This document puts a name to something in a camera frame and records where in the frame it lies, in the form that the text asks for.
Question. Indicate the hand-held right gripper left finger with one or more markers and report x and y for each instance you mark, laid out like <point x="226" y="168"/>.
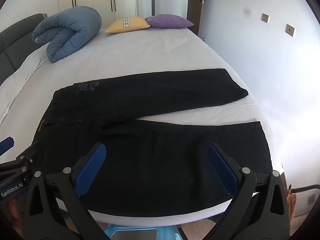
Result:
<point x="91" y="170"/>

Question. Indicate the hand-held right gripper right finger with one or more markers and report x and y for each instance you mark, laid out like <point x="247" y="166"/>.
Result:
<point x="222" y="170"/>

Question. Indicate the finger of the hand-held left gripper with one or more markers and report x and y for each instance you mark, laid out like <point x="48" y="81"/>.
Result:
<point x="23" y="161"/>
<point x="6" y="146"/>

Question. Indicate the black pants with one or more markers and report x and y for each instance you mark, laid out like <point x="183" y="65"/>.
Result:
<point x="150" y="155"/>

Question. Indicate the person's left hand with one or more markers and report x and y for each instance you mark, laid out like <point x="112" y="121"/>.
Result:
<point x="13" y="208"/>

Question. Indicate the brown wooden object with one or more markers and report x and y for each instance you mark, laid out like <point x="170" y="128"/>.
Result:
<point x="291" y="200"/>

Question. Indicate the white folded cloth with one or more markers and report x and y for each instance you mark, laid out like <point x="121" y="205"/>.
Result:
<point x="25" y="70"/>

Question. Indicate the blue plastic stool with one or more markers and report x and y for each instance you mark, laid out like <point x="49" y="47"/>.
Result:
<point x="140" y="232"/>

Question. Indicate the grey padded headboard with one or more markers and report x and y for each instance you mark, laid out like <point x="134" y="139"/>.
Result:
<point x="15" y="45"/>

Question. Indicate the rolled blue duvet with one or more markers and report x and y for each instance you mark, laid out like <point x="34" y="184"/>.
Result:
<point x="70" y="25"/>

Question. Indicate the yellow pillow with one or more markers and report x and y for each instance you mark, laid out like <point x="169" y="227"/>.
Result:
<point x="115" y="27"/>

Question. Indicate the dark brown door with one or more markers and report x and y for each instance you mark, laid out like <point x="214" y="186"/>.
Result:
<point x="201" y="17"/>

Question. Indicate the purple pillow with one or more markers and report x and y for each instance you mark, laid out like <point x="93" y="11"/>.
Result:
<point x="170" y="21"/>

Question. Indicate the beige wall socket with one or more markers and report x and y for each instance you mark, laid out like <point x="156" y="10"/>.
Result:
<point x="311" y="199"/>

